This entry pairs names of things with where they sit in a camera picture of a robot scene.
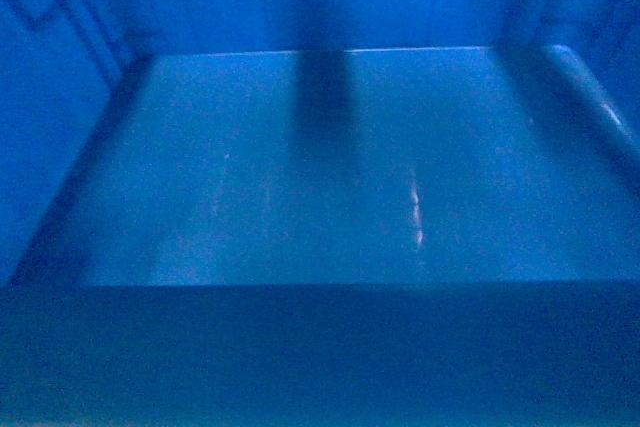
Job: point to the large blue plastic crate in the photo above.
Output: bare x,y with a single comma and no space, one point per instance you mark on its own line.
319,212

